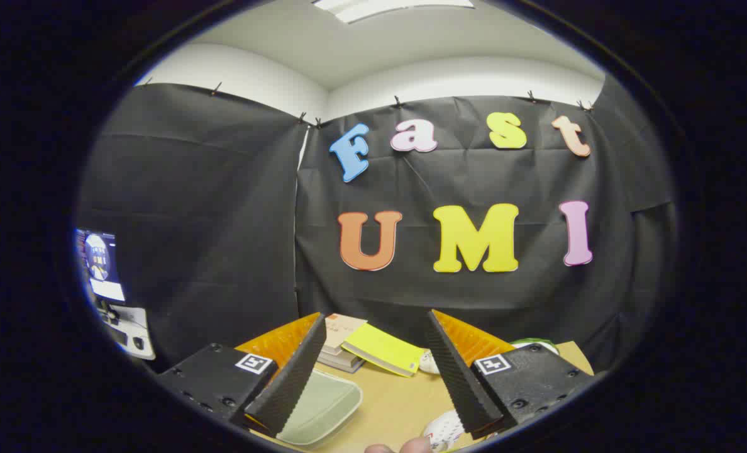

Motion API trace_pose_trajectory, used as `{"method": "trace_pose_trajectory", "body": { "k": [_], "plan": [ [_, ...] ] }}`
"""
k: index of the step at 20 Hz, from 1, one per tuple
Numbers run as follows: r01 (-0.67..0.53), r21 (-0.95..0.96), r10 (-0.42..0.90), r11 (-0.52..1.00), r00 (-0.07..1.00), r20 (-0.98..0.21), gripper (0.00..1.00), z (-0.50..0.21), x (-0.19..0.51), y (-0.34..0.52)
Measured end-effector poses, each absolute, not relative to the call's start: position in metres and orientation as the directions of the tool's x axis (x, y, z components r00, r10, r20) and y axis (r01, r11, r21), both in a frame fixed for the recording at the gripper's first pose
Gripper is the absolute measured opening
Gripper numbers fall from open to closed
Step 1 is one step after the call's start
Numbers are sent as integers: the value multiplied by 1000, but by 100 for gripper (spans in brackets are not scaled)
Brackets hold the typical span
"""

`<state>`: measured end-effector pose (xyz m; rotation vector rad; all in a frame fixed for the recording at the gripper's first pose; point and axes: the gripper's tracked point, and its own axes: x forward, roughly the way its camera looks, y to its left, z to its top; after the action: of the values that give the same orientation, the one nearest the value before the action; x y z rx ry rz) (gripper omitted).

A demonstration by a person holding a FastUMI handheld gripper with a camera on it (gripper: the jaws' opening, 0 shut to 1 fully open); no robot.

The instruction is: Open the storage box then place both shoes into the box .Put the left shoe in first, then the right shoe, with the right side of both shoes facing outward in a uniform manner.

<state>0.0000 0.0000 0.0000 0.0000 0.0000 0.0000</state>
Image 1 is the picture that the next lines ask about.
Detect green fabric storage box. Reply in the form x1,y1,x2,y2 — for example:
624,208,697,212
276,370,363,447

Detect tan cover book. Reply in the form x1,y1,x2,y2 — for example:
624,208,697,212
322,313,368,354

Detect white canvas shoe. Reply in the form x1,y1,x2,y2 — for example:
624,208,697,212
423,410,468,451

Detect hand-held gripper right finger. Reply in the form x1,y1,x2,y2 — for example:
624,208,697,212
425,310,595,440

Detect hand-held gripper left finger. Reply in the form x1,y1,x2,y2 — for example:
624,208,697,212
157,313,328,439

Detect watermelon slice plush toy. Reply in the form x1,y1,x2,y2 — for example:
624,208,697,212
511,338,560,357

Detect ceiling light panel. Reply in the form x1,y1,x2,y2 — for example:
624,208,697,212
313,0,476,25

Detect yellow cover book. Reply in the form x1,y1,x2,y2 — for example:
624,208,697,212
341,323,424,378

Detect computer monitor screen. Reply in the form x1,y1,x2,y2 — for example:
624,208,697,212
75,228,126,303

